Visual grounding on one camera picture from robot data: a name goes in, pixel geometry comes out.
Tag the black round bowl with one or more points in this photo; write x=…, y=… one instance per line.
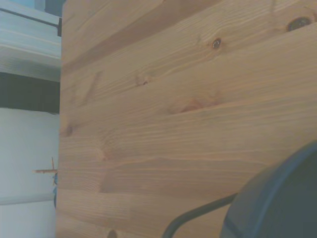
x=280, y=198

